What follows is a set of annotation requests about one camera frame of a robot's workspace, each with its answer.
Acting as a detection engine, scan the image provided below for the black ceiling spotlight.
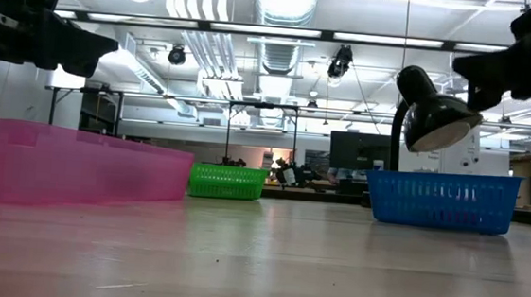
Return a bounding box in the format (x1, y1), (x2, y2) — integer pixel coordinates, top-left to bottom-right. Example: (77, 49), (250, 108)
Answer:
(327, 43), (355, 80)
(166, 44), (188, 66)

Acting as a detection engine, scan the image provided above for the white cabinet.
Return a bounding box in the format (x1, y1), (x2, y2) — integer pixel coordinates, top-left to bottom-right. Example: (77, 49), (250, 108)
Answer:
(436, 122), (514, 179)

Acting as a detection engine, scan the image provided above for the black monitor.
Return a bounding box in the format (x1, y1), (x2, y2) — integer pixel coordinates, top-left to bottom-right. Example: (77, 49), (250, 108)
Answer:
(327, 129), (394, 173)

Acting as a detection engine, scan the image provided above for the black desk lamp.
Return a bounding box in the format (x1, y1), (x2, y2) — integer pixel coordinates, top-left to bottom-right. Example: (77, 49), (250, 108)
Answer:
(386, 63), (488, 179)

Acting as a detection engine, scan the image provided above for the dark background rack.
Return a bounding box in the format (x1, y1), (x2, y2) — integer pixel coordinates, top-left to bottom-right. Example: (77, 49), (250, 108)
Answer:
(46, 84), (127, 138)

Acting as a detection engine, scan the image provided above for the green plastic mesh basket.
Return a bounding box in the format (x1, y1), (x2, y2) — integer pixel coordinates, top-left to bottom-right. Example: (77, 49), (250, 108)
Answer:
(186, 161), (271, 203)

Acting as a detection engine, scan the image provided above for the pink translucent plastic bin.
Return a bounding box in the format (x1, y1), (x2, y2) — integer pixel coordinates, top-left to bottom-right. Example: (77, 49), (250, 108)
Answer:
(0, 117), (198, 219)

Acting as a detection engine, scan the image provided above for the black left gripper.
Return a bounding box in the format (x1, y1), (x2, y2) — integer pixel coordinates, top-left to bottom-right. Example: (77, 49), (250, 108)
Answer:
(0, 0), (124, 80)

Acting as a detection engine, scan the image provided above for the blue plastic mesh basket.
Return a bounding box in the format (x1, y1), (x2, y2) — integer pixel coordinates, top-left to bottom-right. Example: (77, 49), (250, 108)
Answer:
(361, 164), (523, 237)

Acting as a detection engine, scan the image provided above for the silver ceiling air duct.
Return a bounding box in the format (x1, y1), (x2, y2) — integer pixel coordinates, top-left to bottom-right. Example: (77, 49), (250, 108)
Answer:
(242, 0), (321, 130)

